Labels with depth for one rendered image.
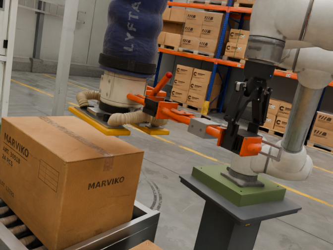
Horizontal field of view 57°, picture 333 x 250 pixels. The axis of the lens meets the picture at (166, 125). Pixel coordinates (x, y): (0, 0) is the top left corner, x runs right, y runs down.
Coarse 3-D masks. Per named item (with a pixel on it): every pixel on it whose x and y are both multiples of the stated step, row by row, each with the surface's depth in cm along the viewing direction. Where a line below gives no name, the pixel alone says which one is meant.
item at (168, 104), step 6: (150, 96) 108; (144, 102) 106; (150, 102) 103; (156, 102) 101; (162, 102) 101; (168, 102) 103; (144, 108) 106; (150, 108) 105; (156, 108) 102; (168, 108) 104; (174, 108) 106; (150, 114) 103; (156, 114) 102; (162, 114) 103
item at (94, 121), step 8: (72, 112) 127; (80, 112) 124; (88, 112) 124; (88, 120) 116; (96, 120) 115; (104, 120) 115; (96, 128) 112; (104, 128) 108; (112, 128) 110; (120, 128) 112
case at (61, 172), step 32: (32, 128) 141; (64, 128) 151; (0, 160) 152; (32, 160) 130; (64, 160) 114; (96, 160) 122; (128, 160) 136; (0, 192) 153; (32, 192) 131; (64, 192) 115; (96, 192) 128; (128, 192) 143; (32, 224) 132; (64, 224) 120; (96, 224) 133
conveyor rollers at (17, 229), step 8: (0, 200) 152; (0, 208) 145; (8, 208) 147; (0, 216) 143; (8, 216) 140; (16, 216) 141; (8, 224) 138; (16, 224) 141; (24, 224) 137; (16, 232) 132; (24, 232) 135; (24, 240) 127; (32, 240) 129; (40, 248) 124
